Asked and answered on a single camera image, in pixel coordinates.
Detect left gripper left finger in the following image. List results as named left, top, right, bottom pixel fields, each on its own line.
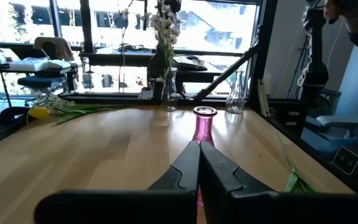
left=34, top=141, right=201, bottom=224

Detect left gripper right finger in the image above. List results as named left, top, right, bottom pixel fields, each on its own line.
left=199, top=141, right=358, bottom=224

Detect green stems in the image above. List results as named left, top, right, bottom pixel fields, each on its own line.
left=275, top=131, right=318, bottom=194

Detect clear glass vase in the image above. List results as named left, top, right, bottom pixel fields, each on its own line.
left=225, top=70, right=247, bottom=114
left=161, top=67, right=178, bottom=111

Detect white artificial flower bunch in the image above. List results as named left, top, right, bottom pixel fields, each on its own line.
left=116, top=0, right=183, bottom=82

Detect yellow artificial tulip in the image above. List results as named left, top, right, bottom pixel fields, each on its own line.
left=26, top=102, right=133, bottom=125

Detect pink ribbed glass vase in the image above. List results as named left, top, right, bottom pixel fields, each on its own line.
left=192, top=105, right=219, bottom=208

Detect black drawer unit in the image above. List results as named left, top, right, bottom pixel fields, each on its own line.
left=267, top=98, right=307, bottom=138

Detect grey armrest chair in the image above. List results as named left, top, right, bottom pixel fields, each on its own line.
left=305, top=88, right=358, bottom=138

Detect black window-side desk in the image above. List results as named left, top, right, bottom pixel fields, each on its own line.
left=78, top=48, right=225, bottom=85

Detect blue seat office chair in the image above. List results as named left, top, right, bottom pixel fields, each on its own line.
left=17, top=75, right=68, bottom=106

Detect black desk with white items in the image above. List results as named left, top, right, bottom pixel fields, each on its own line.
left=0, top=57, right=79, bottom=94

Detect tan office chair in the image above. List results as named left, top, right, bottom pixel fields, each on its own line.
left=33, top=36, right=75, bottom=62

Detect black stand with white cable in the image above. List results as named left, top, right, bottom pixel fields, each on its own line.
left=296, top=0, right=329, bottom=108

